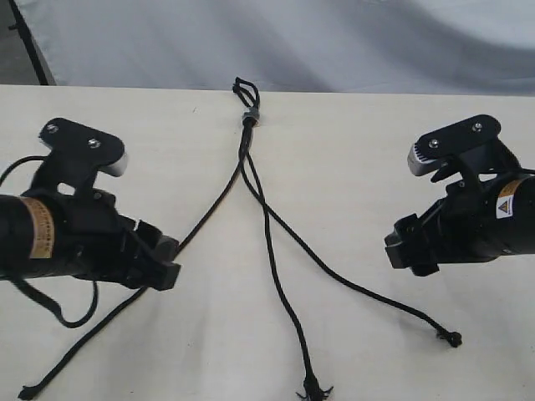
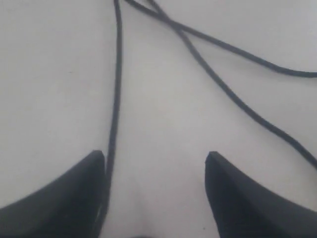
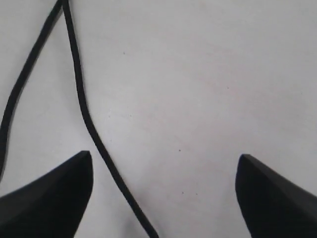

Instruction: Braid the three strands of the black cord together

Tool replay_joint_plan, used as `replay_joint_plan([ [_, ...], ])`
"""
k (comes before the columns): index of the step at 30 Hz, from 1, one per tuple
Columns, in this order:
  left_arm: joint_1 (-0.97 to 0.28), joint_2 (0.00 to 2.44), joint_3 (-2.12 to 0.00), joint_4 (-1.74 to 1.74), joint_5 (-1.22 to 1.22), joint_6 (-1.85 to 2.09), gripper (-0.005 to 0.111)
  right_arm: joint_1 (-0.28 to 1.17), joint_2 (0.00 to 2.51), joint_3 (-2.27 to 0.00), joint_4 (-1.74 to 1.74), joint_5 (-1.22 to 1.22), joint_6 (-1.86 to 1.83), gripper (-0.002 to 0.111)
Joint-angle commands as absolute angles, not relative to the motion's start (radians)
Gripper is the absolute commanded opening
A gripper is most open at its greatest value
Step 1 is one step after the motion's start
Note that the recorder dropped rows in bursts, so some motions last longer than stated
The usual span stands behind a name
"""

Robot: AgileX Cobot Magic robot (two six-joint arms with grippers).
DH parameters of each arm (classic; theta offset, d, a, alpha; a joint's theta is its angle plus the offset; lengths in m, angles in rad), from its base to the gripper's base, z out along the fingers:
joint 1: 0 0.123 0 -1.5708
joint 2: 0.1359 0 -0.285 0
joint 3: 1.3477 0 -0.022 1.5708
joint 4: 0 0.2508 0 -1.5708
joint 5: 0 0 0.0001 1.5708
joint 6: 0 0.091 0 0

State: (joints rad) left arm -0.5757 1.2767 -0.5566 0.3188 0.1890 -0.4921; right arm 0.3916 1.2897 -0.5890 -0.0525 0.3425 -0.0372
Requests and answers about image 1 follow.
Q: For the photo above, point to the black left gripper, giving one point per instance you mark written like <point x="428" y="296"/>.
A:
<point x="92" y="242"/>

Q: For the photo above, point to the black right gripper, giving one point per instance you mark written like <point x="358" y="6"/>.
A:
<point x="455" y="229"/>

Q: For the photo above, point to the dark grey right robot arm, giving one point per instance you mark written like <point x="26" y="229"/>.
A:
<point x="514" y="211"/>

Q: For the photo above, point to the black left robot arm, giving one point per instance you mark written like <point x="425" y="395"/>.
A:
<point x="48" y="234"/>

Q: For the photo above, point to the white backdrop cloth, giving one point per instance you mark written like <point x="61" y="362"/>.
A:
<point x="409" y="47"/>

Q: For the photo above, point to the black backdrop stand pole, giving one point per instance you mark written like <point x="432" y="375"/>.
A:
<point x="25" y="35"/>

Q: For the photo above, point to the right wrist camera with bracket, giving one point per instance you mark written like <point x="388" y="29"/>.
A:
<point x="470" y="147"/>

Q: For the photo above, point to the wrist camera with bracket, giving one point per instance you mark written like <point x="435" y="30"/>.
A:
<point x="77" y="153"/>
<point x="470" y="147"/>

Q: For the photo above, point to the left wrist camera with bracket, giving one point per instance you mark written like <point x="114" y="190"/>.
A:
<point x="77" y="153"/>

